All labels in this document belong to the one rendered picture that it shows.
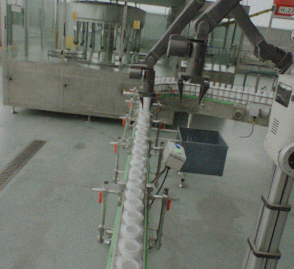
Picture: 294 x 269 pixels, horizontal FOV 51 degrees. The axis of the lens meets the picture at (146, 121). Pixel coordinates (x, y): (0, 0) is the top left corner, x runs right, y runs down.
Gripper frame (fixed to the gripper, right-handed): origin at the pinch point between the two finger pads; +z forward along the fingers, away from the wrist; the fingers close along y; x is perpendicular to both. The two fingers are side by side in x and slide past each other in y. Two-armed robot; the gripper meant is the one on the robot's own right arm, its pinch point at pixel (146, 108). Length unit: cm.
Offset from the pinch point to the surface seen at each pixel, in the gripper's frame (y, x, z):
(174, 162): -14.7, 25.3, 16.8
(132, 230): 1, 86, 9
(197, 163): -38, -39, 44
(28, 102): 190, -340, 93
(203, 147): -40, -39, 32
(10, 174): 134, -142, 120
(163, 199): -8, 58, 16
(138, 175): 1, 60, 7
